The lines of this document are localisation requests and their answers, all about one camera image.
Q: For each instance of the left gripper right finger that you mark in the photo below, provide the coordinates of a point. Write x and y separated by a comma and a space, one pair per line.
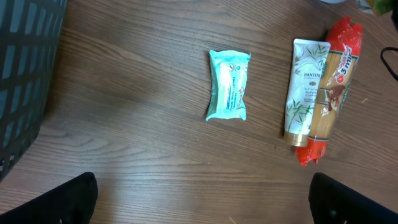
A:
333, 202

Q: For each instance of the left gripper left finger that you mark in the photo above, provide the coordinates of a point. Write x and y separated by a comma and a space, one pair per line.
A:
72, 202

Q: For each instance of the white cosmetic tube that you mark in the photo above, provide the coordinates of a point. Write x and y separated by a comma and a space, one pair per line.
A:
308, 63

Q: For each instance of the orange spaghetti packet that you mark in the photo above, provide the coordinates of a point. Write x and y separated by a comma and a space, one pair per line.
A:
345, 39

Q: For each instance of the teal snack packet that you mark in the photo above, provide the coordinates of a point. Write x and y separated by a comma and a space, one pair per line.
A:
229, 74

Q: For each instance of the green drink carton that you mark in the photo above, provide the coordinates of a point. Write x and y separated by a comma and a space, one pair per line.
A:
376, 7

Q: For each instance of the grey plastic shopping basket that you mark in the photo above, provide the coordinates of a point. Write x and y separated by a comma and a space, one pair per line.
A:
30, 33

